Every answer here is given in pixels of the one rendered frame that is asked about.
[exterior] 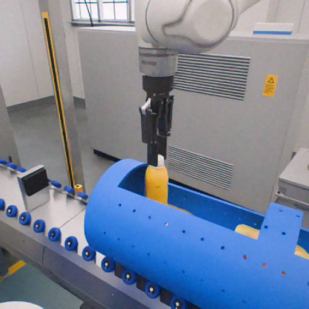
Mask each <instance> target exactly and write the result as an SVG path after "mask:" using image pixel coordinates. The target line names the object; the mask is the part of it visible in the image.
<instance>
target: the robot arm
mask: <svg viewBox="0 0 309 309"><path fill-rule="evenodd" d="M260 1H262V0H135V3H134V15H135V32H136V36H137V40H138V42H139V70H140V72H141V73H143V75H142V88H143V90H144V91H146V93H147V97H146V100H145V102H146V103H145V104H144V106H140V107H139V111H140V114H141V130H142V142H143V143H146V144H147V164H148V165H151V166H154V167H157V166H158V157H159V155H161V156H163V157H164V160H166V159H167V136H168V137H170V133H168V131H169V132H170V131H171V120H172V110H173V103H174V98H175V96H174V95H170V94H169V92H170V91H172V90H173V89H174V73H176V72H177V64H178V53H179V52H180V53H183V54H199V53H205V52H207V51H210V50H212V49H214V48H216V47H218V46H219V45H221V43H222V42H223V41H224V40H225V39H226V38H227V37H228V36H229V35H230V33H231V31H232V30H233V29H234V28H235V27H236V26H237V23H238V20H239V17H240V15H241V14H242V13H243V12H244V11H246V10H247V9H248V8H250V7H251V6H253V5H255V4H256V3H258V2H260ZM152 112H153V113H152ZM155 113H157V114H155ZM158 131H159V134H158Z"/></svg>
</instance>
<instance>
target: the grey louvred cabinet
mask: <svg viewBox="0 0 309 309"><path fill-rule="evenodd" d="M77 29H78V31H77V39H78V45H79V50H80V61H81V72H82V78H83V89H84V100H85V106H86V111H87V118H88V127H89V139H90V145H91V147H92V148H93V149H94V154H95V155H98V156H101V157H104V158H106V159H109V160H111V161H114V162H119V161H121V160H124V159H133V160H137V161H140V162H144V163H146V164H147V144H146V143H143V142H142V130H141V114H140V111H139V107H140V106H144V104H145V103H146V102H145V100H146V97H147V93H146V91H144V90H143V88H142V75H143V73H141V72H140V70H139V42H138V40H137V36H136V32H135V27H121V26H105V27H84V28H77ZM308 92H309V34H301V33H292V34H291V36H259V35H256V36H253V31H231V33H230V35H229V36H228V37H227V38H226V39H225V40H224V41H223V42H222V43H221V45H219V46H218V47H216V48H214V49H212V50H210V51H207V52H205V53H199V54H183V53H180V52H179V53H178V64H177V72H176V73H174V89H173V90H172V91H170V92H169V94H170V95H174V96H175V98H174V103H173V110H172V120H171V131H170V132H169V131H168V133H170V137H168V136H167V159H166V160H164V165H165V167H166V169H167V173H168V183H172V184H175V185H178V186H181V187H184V188H187V189H189V190H191V191H195V192H197V193H200V194H204V195H206V196H211V197H214V198H216V199H220V200H224V201H226V202H228V203H231V204H233V205H237V206H240V207H243V208H246V209H250V210H253V211H256V212H260V214H264V215H266V212H267V209H268V207H269V205H270V203H271V202H273V203H276V202H277V201H278V199H279V197H278V196H275V193H276V191H277V189H278V188H279V186H278V182H279V180H278V179H279V176H280V175H281V173H282V172H283V171H284V170H285V168H287V165H288V164H289V163H290V160H291V156H292V153H293V148H294V145H295V140H296V138H297V135H298V131H299V126H300V123H301V118H302V114H303V111H304V106H305V104H306V101H307V97H308Z"/></svg>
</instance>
